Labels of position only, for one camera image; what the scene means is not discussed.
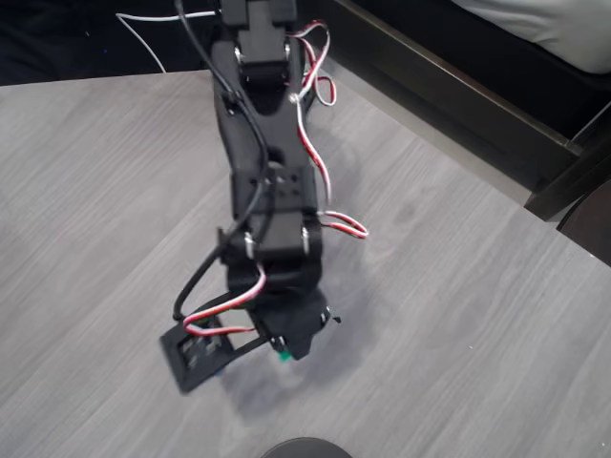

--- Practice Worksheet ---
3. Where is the dark round object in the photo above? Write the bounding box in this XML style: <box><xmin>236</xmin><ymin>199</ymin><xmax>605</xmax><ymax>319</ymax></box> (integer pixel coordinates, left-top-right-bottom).
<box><xmin>260</xmin><ymin>436</ymin><xmax>354</xmax><ymax>458</ymax></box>

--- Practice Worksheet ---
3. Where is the dark round stool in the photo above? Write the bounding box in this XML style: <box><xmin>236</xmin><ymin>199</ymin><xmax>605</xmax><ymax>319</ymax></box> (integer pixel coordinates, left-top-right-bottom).
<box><xmin>556</xmin><ymin>178</ymin><xmax>611</xmax><ymax>268</ymax></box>

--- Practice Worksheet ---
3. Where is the white mattress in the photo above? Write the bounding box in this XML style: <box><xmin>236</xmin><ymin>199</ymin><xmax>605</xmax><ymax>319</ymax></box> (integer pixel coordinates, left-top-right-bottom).
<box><xmin>451</xmin><ymin>0</ymin><xmax>611</xmax><ymax>75</ymax></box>

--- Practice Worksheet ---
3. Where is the red white gripper servo wire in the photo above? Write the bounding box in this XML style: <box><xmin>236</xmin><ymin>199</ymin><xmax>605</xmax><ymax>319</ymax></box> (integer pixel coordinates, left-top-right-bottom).
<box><xmin>182</xmin><ymin>264</ymin><xmax>267</xmax><ymax>338</ymax></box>

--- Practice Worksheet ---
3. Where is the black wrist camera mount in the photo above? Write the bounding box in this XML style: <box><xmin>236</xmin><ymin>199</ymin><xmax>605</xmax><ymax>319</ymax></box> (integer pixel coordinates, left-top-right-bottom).
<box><xmin>158</xmin><ymin>293</ymin><xmax>278</xmax><ymax>394</ymax></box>

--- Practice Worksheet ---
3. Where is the red white arm servo wire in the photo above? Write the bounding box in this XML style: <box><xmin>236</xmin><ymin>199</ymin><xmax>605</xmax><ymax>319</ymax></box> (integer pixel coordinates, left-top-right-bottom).
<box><xmin>287</xmin><ymin>19</ymin><xmax>371</xmax><ymax>240</ymax></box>

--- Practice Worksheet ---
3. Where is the black camera cable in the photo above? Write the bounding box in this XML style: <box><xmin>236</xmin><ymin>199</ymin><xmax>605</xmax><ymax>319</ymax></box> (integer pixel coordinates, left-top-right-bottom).
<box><xmin>172</xmin><ymin>0</ymin><xmax>269</xmax><ymax>322</ymax></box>

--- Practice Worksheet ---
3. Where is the dark wooden bed frame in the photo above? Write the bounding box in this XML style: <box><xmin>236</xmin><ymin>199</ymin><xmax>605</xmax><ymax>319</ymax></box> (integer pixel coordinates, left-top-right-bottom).
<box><xmin>328</xmin><ymin>0</ymin><xmax>611</xmax><ymax>223</ymax></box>

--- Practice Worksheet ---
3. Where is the white cable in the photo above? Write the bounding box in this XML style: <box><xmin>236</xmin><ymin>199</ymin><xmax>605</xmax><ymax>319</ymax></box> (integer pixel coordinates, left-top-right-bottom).
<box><xmin>115</xmin><ymin>10</ymin><xmax>217</xmax><ymax>74</ymax></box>

